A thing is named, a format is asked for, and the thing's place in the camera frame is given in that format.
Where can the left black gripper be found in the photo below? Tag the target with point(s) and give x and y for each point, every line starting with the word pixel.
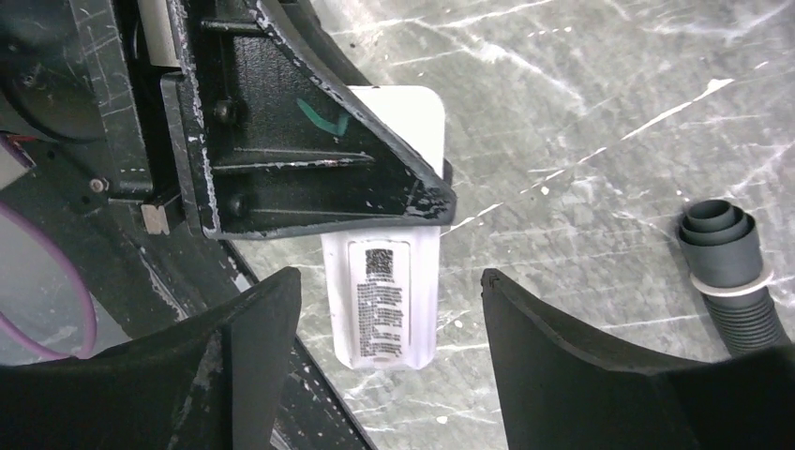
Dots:
pixel 263 133

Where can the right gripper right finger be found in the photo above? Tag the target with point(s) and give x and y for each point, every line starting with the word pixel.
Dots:
pixel 565 384

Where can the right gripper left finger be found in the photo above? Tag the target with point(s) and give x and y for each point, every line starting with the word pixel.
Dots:
pixel 212 381

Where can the white remote control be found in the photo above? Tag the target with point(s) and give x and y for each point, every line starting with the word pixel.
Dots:
pixel 382 284

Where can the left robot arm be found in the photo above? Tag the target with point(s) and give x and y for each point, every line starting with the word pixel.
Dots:
pixel 47 99

